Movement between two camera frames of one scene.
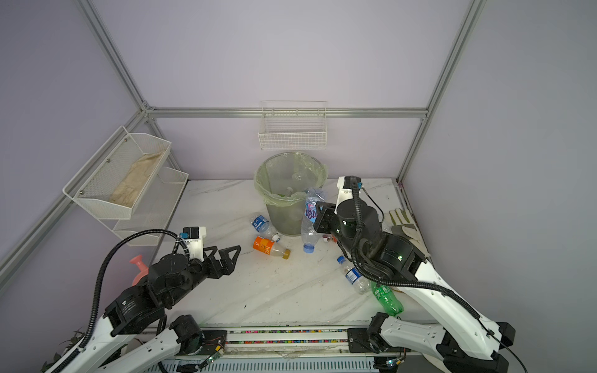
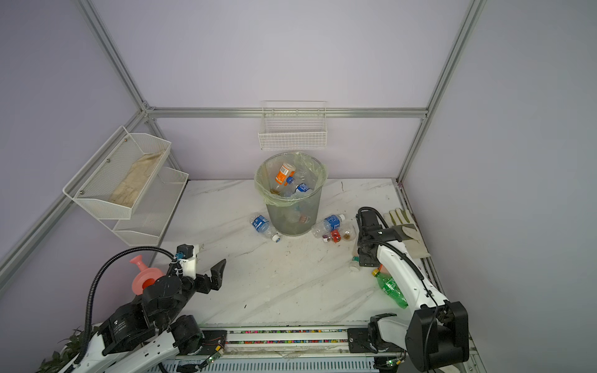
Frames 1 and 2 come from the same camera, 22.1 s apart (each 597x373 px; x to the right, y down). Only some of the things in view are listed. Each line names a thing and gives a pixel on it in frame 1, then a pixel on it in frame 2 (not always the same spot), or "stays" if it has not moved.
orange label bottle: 268,246 -> 287,170
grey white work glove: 399,222 stays
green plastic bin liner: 284,179 stays
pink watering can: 144,269 stays
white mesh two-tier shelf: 126,186 stays
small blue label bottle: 353,276 -> 301,187
